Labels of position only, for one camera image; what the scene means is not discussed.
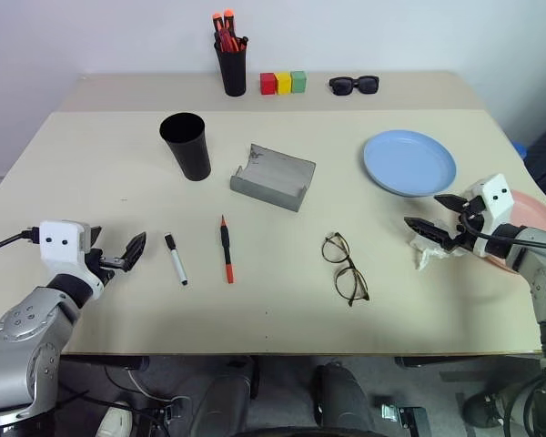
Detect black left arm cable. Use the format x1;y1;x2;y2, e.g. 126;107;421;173
0;229;41;261

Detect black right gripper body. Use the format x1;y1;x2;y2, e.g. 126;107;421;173
445;196;487;253

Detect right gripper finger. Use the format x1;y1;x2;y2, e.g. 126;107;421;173
433;193;473;216
403;216;452;250

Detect white marker with black cap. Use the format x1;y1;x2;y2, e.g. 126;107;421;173
164;232;189;288

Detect red black pen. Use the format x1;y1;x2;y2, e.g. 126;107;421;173
219;214;237;285

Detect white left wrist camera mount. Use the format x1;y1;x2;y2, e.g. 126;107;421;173
38;219;105;289

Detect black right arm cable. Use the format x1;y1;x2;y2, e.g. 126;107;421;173
457;212;546;252

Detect metal bracket on floor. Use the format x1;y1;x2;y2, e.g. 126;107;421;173
380;401;432;437

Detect dark rounded robot leg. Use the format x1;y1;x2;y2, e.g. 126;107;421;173
187;358;257;437
312;362;378;437

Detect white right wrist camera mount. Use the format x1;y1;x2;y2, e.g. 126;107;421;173
464;173;516;258

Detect dark grey shoe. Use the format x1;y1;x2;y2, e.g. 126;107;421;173
462;388;513;430

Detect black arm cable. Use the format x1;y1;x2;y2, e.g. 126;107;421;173
0;229;41;261
457;212;546;252

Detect crumpled white tissue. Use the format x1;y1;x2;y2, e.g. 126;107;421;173
408;229;457;271

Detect pink plate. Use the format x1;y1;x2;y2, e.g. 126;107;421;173
485;189;546;275

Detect grey open glasses case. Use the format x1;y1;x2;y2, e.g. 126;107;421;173
229;143;318;214

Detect white shoe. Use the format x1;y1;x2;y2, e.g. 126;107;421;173
94;399;134;437

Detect black table frame bar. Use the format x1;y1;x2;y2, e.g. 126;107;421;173
394;355;543;370

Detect black cup holding screwdrivers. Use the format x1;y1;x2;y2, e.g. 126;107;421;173
214;38;249;97

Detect empty black cup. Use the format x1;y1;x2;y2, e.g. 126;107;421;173
158;112;213;182

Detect tortoiseshell eyeglasses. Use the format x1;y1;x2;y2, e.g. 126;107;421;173
320;231;371;308

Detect light blue plate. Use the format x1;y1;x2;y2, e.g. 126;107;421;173
362;129;458;198

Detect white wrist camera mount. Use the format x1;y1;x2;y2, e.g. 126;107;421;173
38;219;105;289
464;173;516;258

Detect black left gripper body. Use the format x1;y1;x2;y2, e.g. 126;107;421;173
84;248;125;292

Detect black sunglasses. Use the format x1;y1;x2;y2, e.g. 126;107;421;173
329;75;380;97

